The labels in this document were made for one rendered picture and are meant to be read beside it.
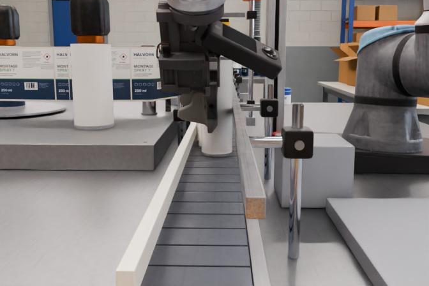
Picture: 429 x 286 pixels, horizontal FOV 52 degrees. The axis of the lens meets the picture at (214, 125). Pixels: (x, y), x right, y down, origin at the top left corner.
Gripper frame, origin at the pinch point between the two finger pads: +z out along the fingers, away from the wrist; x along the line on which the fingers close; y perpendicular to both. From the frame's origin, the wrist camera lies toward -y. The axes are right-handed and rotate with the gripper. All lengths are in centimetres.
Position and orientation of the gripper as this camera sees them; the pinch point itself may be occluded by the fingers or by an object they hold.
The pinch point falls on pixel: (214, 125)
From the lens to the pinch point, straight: 69.4
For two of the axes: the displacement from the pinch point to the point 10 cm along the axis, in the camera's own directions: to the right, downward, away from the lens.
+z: 0.1, 7.8, 6.3
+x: -0.2, 6.3, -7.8
